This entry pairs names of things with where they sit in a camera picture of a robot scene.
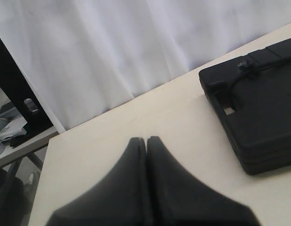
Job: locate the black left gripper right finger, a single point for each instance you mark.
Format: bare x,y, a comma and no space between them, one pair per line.
180,199

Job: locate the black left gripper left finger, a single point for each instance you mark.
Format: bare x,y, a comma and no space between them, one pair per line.
121,198

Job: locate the black plastic carrying case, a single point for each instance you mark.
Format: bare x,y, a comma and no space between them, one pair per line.
251,95

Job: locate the grey side table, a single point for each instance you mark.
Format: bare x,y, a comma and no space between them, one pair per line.
11,154

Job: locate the papers on side table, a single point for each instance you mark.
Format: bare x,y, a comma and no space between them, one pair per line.
14,129

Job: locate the black backdrop frame post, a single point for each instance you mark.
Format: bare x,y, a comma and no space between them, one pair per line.
15,86

